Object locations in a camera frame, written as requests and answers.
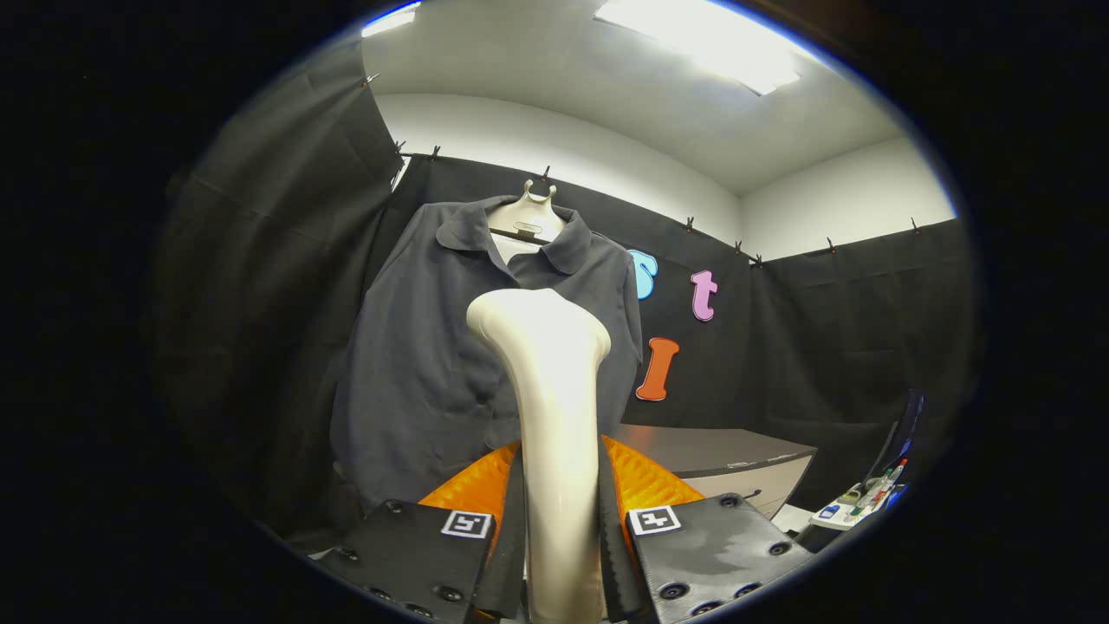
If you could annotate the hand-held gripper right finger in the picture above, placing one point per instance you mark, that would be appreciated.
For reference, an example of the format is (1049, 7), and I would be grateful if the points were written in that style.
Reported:
(609, 555)

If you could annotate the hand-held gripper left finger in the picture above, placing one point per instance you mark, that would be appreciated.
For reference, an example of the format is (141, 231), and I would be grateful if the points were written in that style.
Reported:
(511, 555)

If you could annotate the dark grey button shirt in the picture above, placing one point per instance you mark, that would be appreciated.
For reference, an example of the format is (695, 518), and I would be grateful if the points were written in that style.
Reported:
(416, 364)

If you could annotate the white garment form stand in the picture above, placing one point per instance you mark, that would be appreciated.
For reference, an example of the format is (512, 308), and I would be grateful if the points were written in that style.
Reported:
(528, 212)

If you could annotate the grey cabinet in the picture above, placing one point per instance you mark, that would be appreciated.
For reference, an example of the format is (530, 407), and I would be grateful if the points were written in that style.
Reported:
(719, 446)

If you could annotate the cluttered white side table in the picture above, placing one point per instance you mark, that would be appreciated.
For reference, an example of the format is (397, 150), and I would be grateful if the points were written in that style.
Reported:
(836, 518)

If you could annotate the black backdrop cloth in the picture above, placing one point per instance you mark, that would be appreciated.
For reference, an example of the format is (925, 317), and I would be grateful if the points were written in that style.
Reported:
(823, 347)

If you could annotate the dark laptop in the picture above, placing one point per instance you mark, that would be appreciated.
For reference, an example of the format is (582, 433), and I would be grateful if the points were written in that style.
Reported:
(910, 425)

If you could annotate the row of backdrop clips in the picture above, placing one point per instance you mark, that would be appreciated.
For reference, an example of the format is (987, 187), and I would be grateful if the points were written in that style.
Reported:
(690, 224)

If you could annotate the large ceiling light panel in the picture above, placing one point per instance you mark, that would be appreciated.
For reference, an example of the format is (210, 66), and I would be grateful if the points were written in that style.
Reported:
(706, 39)

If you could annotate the small ceiling light panel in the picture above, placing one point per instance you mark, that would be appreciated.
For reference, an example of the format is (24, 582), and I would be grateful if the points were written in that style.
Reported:
(392, 19)

